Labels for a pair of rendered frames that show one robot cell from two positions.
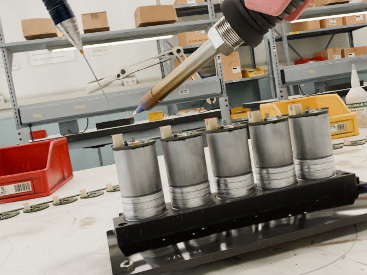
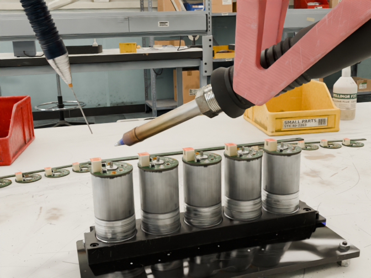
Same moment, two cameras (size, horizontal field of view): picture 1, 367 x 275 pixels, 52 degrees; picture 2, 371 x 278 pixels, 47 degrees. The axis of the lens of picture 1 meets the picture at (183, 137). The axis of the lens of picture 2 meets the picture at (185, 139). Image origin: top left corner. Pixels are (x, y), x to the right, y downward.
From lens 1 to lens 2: 7 cm
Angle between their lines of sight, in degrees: 10
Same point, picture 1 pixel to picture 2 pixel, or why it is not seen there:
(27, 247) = not seen: outside the picture
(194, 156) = (168, 187)
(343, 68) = not seen: hidden behind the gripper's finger
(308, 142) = (277, 178)
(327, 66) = not seen: hidden behind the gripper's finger
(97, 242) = (65, 246)
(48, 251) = (17, 250)
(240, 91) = (227, 27)
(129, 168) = (105, 194)
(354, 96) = (342, 87)
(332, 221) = (284, 265)
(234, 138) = (208, 172)
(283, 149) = (253, 185)
